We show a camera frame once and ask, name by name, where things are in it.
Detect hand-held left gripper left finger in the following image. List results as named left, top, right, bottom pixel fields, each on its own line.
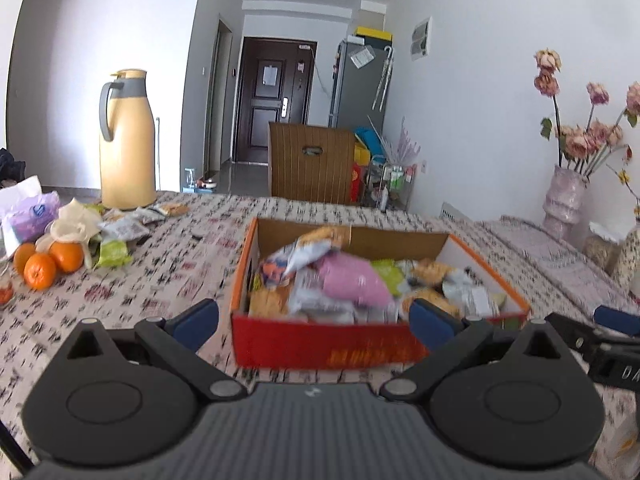
left=65, top=299, right=248, bottom=401

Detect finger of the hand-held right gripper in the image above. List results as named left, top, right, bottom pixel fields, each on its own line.
left=545, top=312, right=640, bottom=361
left=594, top=305, right=640, bottom=337

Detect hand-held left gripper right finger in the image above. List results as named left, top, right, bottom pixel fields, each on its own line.
left=380, top=298, right=568, bottom=401

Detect pile of assorted snack packets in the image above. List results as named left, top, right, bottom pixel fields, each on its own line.
left=247, top=226, right=511, bottom=325

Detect red cardboard box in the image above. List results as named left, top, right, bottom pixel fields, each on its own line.
left=231, top=217, right=532, bottom=371

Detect heap of small wrapped snacks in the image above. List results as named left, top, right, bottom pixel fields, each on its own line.
left=85, top=202, right=191, bottom=268

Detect floral ceramic vase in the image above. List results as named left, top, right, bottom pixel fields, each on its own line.
left=610, top=225, right=640, bottom=296

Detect glass jar of nuts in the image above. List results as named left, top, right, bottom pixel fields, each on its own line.
left=582, top=222, right=626, bottom=273

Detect white radiator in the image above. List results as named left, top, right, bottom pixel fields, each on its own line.
left=440, top=202, right=473, bottom=221

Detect pink textured vase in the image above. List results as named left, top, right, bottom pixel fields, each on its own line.
left=542, top=164, right=590, bottom=241

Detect yellow flower branches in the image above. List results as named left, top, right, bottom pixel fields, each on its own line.
left=607, top=145, right=640, bottom=221

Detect orange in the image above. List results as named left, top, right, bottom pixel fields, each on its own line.
left=48, top=241, right=84, bottom=274
left=24, top=252, right=57, bottom=291
left=12, top=242, right=37, bottom=276

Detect red gift box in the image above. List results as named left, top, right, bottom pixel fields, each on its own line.
left=351, top=162, right=366, bottom=203

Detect cream plastic bag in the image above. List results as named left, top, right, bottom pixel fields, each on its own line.
left=50, top=199, right=103, bottom=243

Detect white dried grass bunch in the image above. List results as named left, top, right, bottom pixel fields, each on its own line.
left=395, top=117, right=421, bottom=161

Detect bunch of dried roses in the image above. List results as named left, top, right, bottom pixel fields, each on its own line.
left=534, top=49, right=640, bottom=178

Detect yellow thermos jug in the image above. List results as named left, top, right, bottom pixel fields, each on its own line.
left=98, top=69, right=158, bottom=211

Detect wooden chair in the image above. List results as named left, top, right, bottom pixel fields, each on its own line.
left=268, top=121, right=357, bottom=205

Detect purple tissue pack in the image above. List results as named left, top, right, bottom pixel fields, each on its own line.
left=0, top=192, right=61, bottom=256

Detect dark brown door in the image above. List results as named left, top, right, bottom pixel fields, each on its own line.
left=232, top=36, right=318, bottom=163

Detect grey refrigerator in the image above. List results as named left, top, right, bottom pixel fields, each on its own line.
left=328, top=37, right=393, bottom=131

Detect black bag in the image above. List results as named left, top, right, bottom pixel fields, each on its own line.
left=0, top=147, right=26, bottom=186

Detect white umbrella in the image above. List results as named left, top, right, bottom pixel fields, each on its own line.
left=372, top=46, right=394, bottom=111

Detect yellow box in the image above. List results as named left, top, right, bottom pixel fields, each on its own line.
left=354, top=26, right=393, bottom=43

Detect wire trolley rack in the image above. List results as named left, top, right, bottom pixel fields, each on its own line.
left=365, top=157, right=416, bottom=211

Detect side doorway frame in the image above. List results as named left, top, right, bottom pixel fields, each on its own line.
left=205, top=20, right=235, bottom=171

